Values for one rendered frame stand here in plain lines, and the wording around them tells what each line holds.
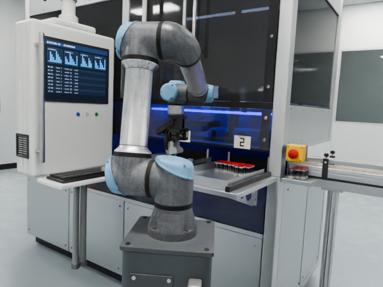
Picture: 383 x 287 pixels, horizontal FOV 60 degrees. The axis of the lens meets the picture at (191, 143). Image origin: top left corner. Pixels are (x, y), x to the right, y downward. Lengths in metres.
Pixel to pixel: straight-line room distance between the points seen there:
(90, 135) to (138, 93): 0.94
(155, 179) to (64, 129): 0.95
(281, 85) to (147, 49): 0.69
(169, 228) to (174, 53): 0.51
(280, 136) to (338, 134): 4.64
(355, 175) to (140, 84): 0.99
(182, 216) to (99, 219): 1.39
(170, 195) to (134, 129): 0.22
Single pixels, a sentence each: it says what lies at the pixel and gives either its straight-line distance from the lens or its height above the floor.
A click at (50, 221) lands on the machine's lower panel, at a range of 2.78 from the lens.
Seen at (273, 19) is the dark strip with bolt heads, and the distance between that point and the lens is 1.58.
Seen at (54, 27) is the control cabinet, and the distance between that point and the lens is 1.82.
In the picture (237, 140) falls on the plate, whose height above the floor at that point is 1.03.
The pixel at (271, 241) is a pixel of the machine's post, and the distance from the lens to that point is 1.61.
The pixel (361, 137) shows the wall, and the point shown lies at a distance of 6.07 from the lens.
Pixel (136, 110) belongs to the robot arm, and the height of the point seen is 1.16.
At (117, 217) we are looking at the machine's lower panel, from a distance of 2.18.
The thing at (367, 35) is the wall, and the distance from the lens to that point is 6.20.
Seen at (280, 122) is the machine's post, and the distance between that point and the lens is 1.50.
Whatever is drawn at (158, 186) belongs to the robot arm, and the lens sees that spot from 0.96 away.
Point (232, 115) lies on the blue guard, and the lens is 1.59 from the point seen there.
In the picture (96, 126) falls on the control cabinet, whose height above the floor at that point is 1.04.
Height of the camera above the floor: 1.17
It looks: 6 degrees down
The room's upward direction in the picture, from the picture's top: 3 degrees clockwise
